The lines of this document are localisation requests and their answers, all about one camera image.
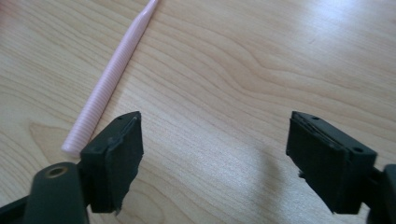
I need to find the pink toothbrush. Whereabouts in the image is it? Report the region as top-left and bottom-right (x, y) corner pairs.
(61, 0), (161, 158)

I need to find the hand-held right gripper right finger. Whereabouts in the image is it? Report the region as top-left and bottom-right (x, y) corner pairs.
(285, 110), (378, 215)

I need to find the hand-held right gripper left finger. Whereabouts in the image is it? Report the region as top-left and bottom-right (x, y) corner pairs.
(79, 110), (145, 217)

